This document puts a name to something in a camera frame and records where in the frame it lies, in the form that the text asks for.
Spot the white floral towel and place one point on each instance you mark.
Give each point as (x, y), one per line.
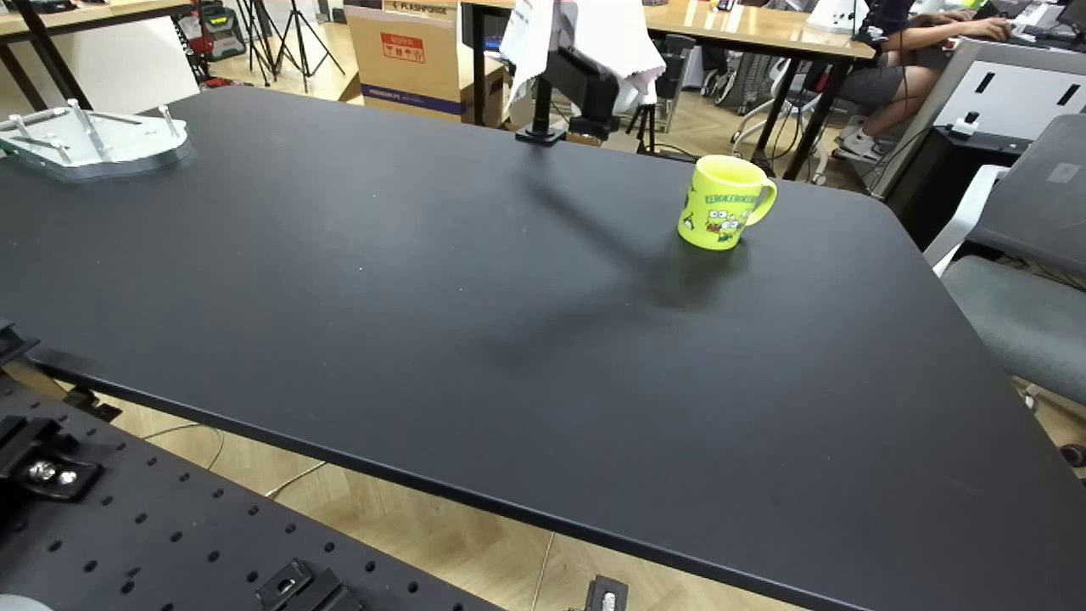
(604, 32)

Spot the yellow green mug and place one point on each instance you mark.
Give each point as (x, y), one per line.
(723, 199)

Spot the cardboard box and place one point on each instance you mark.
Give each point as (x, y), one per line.
(413, 54)

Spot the wooden desk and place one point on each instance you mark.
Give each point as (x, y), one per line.
(741, 27)

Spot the seated person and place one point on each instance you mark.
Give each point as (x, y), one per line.
(903, 74)

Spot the grey office chair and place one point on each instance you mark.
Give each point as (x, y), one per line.
(1013, 257)

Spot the white board panel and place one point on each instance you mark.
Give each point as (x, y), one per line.
(129, 66)

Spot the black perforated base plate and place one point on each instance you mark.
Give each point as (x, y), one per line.
(104, 519)

